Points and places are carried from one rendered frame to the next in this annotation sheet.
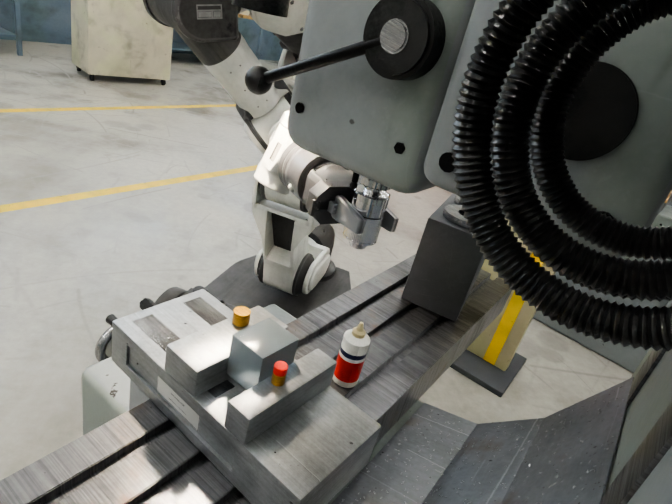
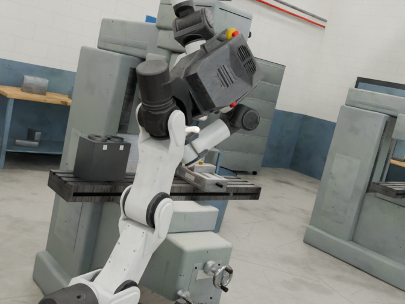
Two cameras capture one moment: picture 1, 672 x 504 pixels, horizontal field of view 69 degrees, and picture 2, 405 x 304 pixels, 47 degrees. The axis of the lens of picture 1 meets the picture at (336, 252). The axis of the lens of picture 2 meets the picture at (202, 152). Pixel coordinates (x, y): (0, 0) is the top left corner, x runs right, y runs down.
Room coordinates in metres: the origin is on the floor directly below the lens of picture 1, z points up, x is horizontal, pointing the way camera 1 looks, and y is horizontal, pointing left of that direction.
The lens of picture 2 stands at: (2.87, 0.85, 1.55)
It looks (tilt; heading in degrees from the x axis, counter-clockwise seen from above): 9 degrees down; 198
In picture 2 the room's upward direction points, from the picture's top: 13 degrees clockwise
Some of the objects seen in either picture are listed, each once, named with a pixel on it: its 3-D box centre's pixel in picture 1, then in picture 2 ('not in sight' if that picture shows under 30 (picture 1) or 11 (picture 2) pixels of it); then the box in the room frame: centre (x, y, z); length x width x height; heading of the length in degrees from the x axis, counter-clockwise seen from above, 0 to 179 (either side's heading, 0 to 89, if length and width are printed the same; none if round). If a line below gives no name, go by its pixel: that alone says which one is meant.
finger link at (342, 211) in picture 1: (345, 216); not in sight; (0.58, 0.00, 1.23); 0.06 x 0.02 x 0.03; 38
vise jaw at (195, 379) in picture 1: (229, 346); (202, 167); (0.49, 0.10, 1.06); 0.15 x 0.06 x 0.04; 147
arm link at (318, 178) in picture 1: (330, 188); not in sight; (0.67, 0.03, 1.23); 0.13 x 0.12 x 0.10; 128
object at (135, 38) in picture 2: not in sight; (145, 41); (0.34, -0.46, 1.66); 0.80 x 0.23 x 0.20; 60
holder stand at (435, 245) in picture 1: (455, 250); (102, 157); (0.96, -0.25, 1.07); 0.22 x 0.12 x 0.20; 161
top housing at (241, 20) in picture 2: not in sight; (202, 20); (0.59, -0.04, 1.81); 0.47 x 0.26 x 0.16; 60
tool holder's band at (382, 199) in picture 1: (371, 194); not in sight; (0.60, -0.03, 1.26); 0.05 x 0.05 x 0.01
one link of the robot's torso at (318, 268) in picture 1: (292, 262); (103, 295); (1.42, 0.13, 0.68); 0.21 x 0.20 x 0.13; 168
